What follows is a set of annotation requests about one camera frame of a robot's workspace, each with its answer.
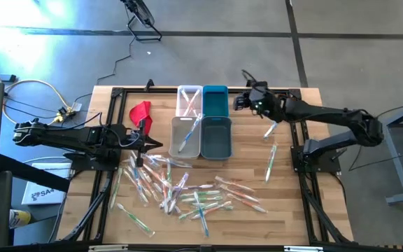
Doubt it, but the yellow extension cable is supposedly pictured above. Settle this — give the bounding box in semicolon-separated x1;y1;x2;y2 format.
0;57;70;130

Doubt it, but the clear plastic bin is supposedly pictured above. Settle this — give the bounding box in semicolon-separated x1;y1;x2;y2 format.
175;85;204;118

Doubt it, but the red cloth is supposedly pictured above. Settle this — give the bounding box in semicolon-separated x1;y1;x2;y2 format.
128;100;153;136

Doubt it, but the purple wrapped toothbrush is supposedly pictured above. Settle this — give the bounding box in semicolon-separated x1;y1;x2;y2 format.
172;183;215;192
168;171;190;214

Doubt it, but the black floor cable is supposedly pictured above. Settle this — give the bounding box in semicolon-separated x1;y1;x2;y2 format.
348;150;403;172

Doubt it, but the black floor fan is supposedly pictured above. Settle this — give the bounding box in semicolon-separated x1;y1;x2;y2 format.
120;0;163;42

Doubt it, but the black desk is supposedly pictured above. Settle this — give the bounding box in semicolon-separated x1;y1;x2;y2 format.
0;153;72;248

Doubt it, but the white printed box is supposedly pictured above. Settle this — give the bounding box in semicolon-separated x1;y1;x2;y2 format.
21;162;73;207

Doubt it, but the grey desk frame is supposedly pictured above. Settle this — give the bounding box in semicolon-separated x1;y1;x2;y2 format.
364;97;403;207

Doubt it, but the teal plastic bin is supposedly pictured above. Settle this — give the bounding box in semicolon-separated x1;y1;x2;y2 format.
201;85;229;118

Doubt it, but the dark grey plastic bin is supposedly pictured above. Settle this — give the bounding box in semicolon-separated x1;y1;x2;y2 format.
200;115;233;161

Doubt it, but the black fan cable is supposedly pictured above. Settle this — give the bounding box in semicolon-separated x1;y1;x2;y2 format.
95;34;135;87

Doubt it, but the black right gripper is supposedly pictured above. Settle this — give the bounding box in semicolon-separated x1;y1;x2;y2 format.
233;80;283;119

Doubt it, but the white light bar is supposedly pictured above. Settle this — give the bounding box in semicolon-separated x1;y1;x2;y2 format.
88;244;129;252
283;246;325;252

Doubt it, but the yellow can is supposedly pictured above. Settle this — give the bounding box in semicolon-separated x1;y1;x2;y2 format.
8;209;32;230

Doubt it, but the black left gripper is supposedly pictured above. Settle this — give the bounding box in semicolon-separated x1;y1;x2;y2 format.
110;118;164;167

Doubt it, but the beige plastic bin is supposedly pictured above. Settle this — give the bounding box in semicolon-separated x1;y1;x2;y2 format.
168;115;202;160

